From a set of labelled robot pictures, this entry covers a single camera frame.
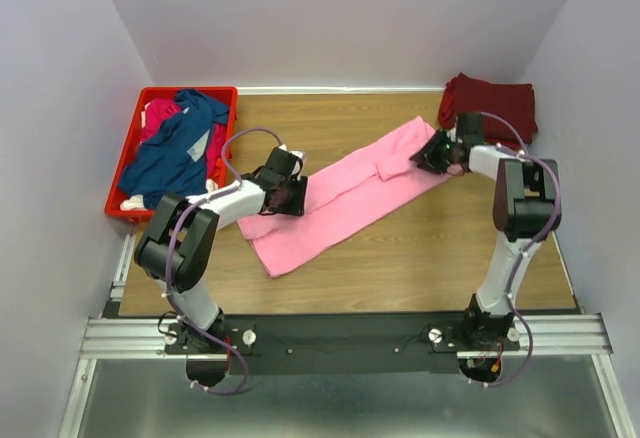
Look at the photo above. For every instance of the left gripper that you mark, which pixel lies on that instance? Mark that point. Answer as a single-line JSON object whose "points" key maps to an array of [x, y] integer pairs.
{"points": [[298, 207]]}

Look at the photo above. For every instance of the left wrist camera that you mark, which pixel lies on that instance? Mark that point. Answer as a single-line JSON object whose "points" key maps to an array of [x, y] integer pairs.
{"points": [[297, 153]]}

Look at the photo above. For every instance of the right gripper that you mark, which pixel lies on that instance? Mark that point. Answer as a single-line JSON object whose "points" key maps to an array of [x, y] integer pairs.
{"points": [[428, 152]]}

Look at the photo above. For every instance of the white garment piece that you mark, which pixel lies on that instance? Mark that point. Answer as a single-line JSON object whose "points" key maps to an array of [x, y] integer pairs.
{"points": [[134, 203]]}

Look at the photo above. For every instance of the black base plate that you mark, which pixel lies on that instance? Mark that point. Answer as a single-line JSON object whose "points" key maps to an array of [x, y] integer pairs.
{"points": [[361, 343]]}

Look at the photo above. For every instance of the folded dark red t-shirt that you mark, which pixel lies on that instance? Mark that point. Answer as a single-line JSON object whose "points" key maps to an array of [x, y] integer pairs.
{"points": [[515, 103]]}

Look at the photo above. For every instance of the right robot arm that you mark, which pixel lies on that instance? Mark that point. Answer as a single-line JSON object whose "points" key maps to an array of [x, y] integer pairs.
{"points": [[526, 209]]}

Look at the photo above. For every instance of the magenta t-shirt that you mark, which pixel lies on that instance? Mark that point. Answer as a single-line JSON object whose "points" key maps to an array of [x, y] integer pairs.
{"points": [[158, 110]]}

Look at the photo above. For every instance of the pink t-shirt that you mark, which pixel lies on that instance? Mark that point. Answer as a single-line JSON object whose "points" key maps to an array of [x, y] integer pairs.
{"points": [[344, 198]]}

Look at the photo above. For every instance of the navy blue t-shirt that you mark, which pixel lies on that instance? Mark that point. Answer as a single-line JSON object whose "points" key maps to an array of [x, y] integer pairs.
{"points": [[173, 160]]}

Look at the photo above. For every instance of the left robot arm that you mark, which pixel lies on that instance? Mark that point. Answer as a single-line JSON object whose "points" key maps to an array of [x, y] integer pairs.
{"points": [[175, 248]]}

